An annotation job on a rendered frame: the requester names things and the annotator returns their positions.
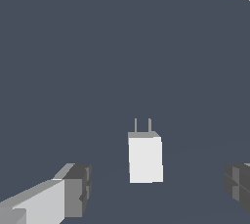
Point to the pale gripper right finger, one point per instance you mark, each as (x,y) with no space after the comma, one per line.
(239,184)

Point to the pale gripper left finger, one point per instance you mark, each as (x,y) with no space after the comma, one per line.
(49,198)

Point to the white two-prong charger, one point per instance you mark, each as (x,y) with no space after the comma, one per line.
(145,159)

